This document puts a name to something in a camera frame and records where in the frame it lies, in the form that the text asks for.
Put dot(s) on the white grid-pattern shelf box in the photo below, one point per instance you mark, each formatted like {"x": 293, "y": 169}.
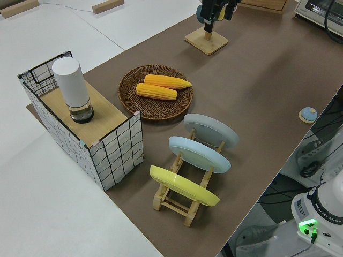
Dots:
{"x": 118, "y": 158}

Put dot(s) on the white power strip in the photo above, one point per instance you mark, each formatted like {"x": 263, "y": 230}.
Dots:
{"x": 311, "y": 155}

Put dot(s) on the brown wicker basket tray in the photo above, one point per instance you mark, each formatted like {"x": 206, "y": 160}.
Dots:
{"x": 155, "y": 108}

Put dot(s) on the blue dome call bell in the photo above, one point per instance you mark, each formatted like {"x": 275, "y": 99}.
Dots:
{"x": 308, "y": 114}

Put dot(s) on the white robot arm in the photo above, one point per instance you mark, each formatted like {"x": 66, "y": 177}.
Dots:
{"x": 321, "y": 203}

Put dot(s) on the yellow plate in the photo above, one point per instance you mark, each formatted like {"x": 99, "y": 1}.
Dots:
{"x": 182, "y": 185}

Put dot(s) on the light blue plate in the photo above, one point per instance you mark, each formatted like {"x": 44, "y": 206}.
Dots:
{"x": 198, "y": 155}

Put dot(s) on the grey plate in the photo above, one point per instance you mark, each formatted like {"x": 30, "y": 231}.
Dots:
{"x": 209, "y": 128}

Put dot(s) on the yellow mug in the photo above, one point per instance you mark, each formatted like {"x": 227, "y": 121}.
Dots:
{"x": 221, "y": 14}

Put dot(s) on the brown table mat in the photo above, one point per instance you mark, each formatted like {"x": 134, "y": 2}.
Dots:
{"x": 254, "y": 80}

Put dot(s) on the grey plastic object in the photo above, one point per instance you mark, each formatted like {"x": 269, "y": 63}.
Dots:
{"x": 254, "y": 235}

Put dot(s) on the wooden drawer cabinet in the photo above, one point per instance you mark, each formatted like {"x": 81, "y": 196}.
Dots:
{"x": 265, "y": 6}

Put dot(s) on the wooden plate rack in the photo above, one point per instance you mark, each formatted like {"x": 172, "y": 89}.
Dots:
{"x": 171, "y": 205}

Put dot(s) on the silver toaster oven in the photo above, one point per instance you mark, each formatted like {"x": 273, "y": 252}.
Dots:
{"x": 313, "y": 12}

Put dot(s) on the short wooden block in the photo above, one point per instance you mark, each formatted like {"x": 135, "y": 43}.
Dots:
{"x": 107, "y": 6}

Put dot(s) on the yellow corn cob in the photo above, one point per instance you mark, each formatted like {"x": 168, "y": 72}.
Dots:
{"x": 155, "y": 91}
{"x": 166, "y": 81}

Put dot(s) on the white cylindrical grinder bottle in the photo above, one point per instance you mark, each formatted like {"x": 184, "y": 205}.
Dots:
{"x": 71, "y": 83}

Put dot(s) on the long wooden block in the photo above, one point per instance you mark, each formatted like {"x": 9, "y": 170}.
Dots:
{"x": 18, "y": 8}

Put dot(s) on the wooden mug stand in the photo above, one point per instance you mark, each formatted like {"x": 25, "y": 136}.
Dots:
{"x": 206, "y": 46}

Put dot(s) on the blue mug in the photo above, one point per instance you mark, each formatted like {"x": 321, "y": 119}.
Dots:
{"x": 199, "y": 14}

